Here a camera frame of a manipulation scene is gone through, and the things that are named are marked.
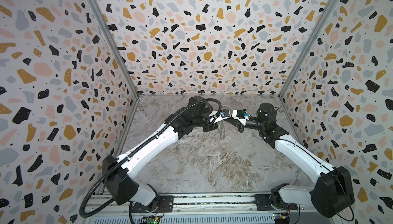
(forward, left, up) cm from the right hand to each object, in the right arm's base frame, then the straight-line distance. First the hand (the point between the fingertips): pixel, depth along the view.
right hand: (225, 115), depth 72 cm
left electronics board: (-39, +33, -29) cm, 59 cm away
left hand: (0, +2, +1) cm, 2 cm away
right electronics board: (-37, -27, -31) cm, 55 cm away
